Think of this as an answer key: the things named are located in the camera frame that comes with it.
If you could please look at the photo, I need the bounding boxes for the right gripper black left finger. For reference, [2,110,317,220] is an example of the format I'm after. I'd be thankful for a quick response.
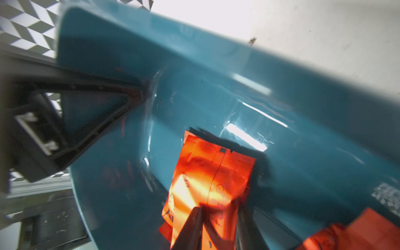
[172,207,203,250]

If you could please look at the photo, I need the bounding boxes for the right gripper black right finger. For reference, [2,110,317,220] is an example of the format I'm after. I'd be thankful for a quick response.
[235,205,269,250]

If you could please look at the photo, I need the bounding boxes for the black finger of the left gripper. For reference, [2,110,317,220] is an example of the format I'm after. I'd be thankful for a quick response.
[1,46,145,193]

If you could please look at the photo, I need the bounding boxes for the red tea bag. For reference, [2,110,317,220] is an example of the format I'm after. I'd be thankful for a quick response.
[159,131,256,250]
[297,208,400,250]

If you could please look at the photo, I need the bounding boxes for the teal storage box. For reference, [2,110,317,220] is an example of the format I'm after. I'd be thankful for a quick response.
[57,1,400,250]

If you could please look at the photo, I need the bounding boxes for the red tea bag in box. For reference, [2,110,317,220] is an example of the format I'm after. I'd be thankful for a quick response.
[297,208,400,250]

